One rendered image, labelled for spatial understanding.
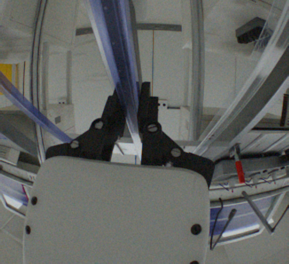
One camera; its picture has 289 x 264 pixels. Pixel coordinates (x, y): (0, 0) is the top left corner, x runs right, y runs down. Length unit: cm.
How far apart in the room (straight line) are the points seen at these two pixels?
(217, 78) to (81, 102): 194
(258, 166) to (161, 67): 171
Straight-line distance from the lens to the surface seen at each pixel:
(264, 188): 92
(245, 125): 32
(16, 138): 73
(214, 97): 216
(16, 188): 109
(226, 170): 50
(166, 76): 200
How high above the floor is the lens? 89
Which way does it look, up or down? 13 degrees up
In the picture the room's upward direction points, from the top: 179 degrees counter-clockwise
